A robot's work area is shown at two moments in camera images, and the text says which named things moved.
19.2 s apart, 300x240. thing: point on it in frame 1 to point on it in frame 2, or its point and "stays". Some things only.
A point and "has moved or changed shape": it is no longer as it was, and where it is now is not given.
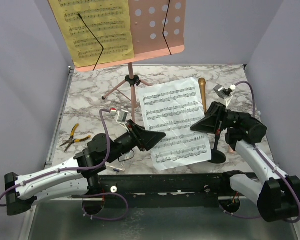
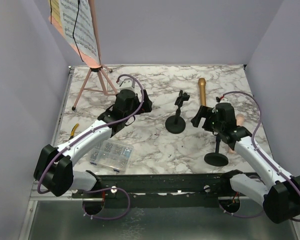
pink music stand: [158, 29] to [97, 80]
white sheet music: [173, 108] to [79, 26]
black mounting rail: [176, 190] stays
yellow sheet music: [95, 31] has moved or changed shape
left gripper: [142, 138] to [146, 107]
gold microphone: [202, 82] stays
